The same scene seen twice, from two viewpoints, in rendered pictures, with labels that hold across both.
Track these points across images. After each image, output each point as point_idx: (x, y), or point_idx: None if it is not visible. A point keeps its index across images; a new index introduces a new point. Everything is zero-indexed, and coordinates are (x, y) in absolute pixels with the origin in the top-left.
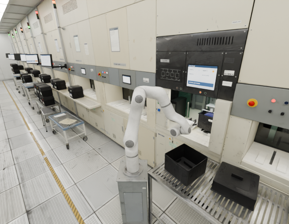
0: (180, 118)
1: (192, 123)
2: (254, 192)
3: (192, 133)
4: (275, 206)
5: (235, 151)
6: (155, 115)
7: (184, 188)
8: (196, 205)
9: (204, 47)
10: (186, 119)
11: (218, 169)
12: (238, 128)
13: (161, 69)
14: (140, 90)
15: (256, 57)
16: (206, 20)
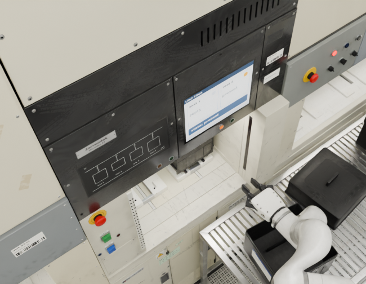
0: (320, 218)
1: (275, 192)
2: (359, 173)
3: (181, 193)
4: (360, 160)
5: (284, 149)
6: (101, 268)
7: (333, 274)
8: None
9: (221, 41)
10: (313, 206)
11: (284, 195)
12: (288, 119)
13: (89, 172)
14: (333, 283)
15: (312, 6)
16: None
